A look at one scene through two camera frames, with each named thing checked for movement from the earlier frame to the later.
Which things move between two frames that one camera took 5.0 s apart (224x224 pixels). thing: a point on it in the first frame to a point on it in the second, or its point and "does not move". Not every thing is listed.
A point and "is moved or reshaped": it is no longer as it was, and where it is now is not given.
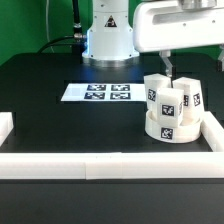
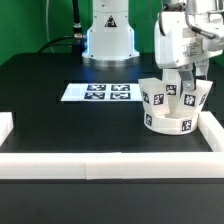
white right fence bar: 212,131 does not move
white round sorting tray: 178,135 to 168,124
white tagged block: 169,107 to 191,101
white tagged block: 152,83 is moved or reshaped
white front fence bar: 111,165 does not move
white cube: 193,107 to 172,85
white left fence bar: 6,125 does not move
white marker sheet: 104,92 does not move
